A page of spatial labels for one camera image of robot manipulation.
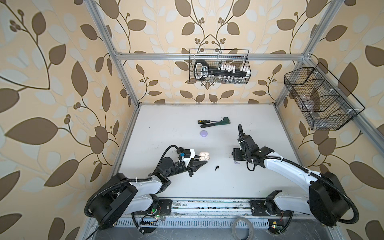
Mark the black tool set in basket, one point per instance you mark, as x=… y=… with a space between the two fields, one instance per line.
x=202 y=70

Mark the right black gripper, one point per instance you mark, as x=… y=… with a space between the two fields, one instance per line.
x=235 y=153

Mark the black round earbud case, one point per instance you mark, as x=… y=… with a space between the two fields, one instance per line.
x=180 y=150

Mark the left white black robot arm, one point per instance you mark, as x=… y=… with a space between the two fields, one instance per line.
x=139 y=196

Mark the black yellow screwdriver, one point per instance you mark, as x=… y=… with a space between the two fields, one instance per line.
x=206 y=121

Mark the back wire basket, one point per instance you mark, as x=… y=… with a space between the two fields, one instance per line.
x=213 y=57

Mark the side wire basket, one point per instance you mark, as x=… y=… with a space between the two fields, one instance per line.
x=326 y=103

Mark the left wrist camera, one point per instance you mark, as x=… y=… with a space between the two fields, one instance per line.
x=187 y=155

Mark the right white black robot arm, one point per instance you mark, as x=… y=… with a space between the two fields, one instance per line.
x=324 y=197

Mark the white earbud charging case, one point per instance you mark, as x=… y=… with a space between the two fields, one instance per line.
x=204 y=156

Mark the purple round earbud case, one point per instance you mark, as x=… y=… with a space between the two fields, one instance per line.
x=204 y=133

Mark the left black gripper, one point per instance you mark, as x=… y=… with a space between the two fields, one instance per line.
x=195 y=167

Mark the green handled tool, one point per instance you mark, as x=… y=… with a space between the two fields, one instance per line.
x=224 y=121

